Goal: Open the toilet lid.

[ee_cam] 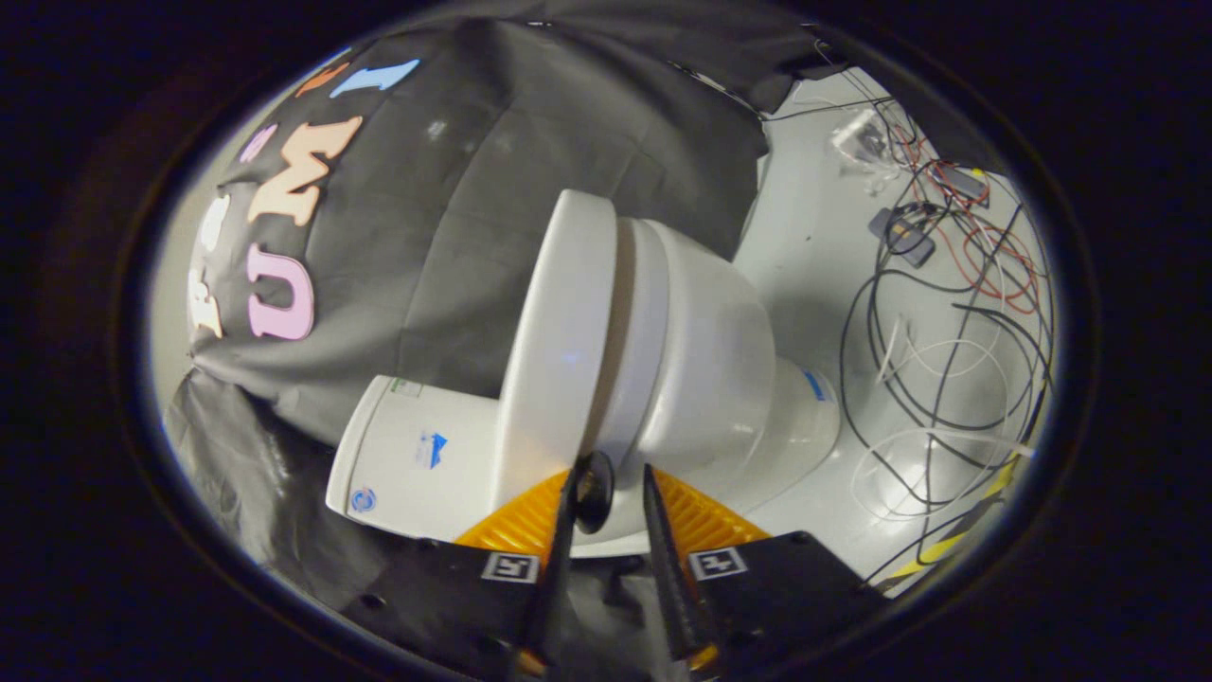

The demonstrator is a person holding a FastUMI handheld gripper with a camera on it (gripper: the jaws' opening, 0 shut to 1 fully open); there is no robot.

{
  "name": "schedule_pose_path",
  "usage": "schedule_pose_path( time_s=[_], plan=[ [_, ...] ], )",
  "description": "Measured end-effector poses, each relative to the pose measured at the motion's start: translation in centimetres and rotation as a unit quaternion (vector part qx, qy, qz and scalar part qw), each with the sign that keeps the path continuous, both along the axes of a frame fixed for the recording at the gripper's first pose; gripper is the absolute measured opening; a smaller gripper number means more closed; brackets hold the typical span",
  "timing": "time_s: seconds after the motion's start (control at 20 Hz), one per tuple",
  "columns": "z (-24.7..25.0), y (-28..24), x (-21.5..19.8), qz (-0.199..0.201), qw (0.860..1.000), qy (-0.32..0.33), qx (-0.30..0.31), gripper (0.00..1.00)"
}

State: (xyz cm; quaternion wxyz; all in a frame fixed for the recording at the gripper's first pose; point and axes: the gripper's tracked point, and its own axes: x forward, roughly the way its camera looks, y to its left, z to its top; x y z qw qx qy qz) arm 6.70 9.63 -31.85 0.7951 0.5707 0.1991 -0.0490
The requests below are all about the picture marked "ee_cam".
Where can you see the clear plastic bag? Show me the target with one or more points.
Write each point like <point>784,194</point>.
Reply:
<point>864,142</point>

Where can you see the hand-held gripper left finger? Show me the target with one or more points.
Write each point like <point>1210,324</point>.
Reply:
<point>554,587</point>

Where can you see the white toilet lid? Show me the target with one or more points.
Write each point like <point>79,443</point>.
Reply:
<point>559,332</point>

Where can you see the small black electronic box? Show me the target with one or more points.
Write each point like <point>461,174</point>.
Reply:
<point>966,183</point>

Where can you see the white toilet seat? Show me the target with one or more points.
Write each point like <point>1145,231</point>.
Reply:
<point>646,322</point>

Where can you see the black backdrop cloth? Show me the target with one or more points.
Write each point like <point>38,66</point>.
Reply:
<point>454,189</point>

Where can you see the black power adapter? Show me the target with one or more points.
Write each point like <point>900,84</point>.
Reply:
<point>901,235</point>

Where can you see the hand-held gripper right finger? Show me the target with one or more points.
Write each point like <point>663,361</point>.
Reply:
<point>677,597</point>

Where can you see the white ceramic toilet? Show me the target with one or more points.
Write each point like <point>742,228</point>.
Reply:
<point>720,360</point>

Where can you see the yellow black floor tape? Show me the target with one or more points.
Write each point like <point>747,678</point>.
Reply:
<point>947,547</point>

